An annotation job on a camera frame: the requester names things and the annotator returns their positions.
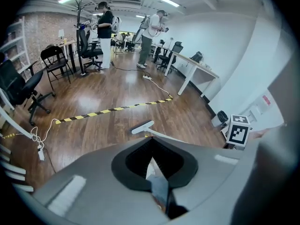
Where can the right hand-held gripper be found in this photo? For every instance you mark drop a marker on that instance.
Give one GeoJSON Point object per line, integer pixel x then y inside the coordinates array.
{"type": "Point", "coordinates": [239, 133]}

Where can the white broom with grey bristles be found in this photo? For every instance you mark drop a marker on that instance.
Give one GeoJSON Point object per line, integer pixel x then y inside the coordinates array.
{"type": "Point", "coordinates": [143, 128]}

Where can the person's right forearm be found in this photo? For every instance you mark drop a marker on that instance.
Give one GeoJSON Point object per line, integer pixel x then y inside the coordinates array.
{"type": "Point", "coordinates": [257, 134]}

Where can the white bin with black bag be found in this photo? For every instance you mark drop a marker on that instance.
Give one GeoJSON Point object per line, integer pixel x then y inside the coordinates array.
{"type": "Point", "coordinates": [221, 116]}

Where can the white desk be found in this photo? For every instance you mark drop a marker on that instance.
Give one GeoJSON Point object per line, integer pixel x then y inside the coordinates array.
{"type": "Point", "coordinates": [14, 121]}
{"type": "Point", "coordinates": [199, 67]}

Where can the black bag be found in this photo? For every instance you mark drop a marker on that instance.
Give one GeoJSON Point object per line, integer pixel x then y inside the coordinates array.
{"type": "Point", "coordinates": [196, 56]}

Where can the white sneaker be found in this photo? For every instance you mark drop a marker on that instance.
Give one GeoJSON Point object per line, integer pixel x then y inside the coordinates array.
{"type": "Point", "coordinates": [152, 170]}

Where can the blue jeans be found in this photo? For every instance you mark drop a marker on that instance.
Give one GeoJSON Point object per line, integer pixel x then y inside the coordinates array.
{"type": "Point", "coordinates": [159, 189]}

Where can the black office chair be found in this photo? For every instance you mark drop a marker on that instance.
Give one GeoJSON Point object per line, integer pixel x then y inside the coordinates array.
{"type": "Point", "coordinates": [167, 57]}
{"type": "Point", "coordinates": [14, 83]}
{"type": "Point", "coordinates": [90, 51]}

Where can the white power strip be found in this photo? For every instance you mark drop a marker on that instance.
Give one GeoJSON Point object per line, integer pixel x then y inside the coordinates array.
{"type": "Point", "coordinates": [41, 155]}
{"type": "Point", "coordinates": [147, 77]}

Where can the long yellow black floor tape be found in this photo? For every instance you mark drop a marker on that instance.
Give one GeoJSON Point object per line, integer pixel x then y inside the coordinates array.
{"type": "Point", "coordinates": [117, 108]}

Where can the grey backpack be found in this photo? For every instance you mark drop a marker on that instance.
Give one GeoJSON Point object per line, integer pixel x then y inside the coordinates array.
{"type": "Point", "coordinates": [140, 32]}

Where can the white backpack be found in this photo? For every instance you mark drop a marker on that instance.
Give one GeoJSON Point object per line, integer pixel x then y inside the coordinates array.
{"type": "Point", "coordinates": [116, 24]}

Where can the black coat rack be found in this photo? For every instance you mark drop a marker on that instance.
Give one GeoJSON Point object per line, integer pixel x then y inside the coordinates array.
{"type": "Point", "coordinates": [78, 43]}

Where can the wooden desk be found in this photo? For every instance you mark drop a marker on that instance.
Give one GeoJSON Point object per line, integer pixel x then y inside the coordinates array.
{"type": "Point", "coordinates": [68, 43]}

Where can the black folding chair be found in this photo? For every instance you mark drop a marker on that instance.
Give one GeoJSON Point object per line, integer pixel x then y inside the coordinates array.
{"type": "Point", "coordinates": [52, 54]}

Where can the white table lamp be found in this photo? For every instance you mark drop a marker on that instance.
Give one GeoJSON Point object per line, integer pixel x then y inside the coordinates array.
{"type": "Point", "coordinates": [61, 33]}

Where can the short yellow black floor tape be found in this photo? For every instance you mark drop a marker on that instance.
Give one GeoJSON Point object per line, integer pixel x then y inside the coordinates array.
{"type": "Point", "coordinates": [10, 135]}

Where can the white shelf unit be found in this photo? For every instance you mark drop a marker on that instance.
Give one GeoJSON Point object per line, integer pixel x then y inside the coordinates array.
{"type": "Point", "coordinates": [23, 43]}

